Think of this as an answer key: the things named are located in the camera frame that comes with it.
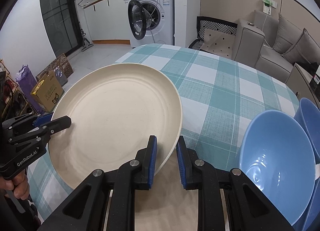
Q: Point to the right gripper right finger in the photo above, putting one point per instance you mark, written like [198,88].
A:
[226,199]

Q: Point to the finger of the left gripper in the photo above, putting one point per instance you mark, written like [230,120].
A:
[54,126]
[42,119]

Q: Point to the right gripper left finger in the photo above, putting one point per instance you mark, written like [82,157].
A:
[106,200]

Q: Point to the cream round plate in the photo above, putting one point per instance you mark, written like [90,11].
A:
[114,110]

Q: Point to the large blue bowl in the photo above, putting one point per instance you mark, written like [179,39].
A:
[277,156]

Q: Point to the white kitchen counter cabinet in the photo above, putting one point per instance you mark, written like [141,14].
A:
[108,22]

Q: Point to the person's left hand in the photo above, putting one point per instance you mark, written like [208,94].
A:
[18,185]

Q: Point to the yellow cardboard box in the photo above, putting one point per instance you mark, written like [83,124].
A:
[47,92]

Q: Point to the purple bag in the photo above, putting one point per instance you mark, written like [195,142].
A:
[26,81]

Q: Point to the teal checked tablecloth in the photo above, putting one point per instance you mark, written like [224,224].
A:
[219,99]

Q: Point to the grey side cabinet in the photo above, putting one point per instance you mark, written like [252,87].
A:
[299,82]

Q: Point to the white washing machine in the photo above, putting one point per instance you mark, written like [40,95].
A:
[150,21]

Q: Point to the grey sofa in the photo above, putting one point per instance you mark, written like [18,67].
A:
[253,46]

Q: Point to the black patterned chair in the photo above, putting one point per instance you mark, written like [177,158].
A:
[214,36]

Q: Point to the grey sofa cushion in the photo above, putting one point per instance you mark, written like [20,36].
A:
[287,35]

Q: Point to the wall socket with charger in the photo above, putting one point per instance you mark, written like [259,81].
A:
[268,5]

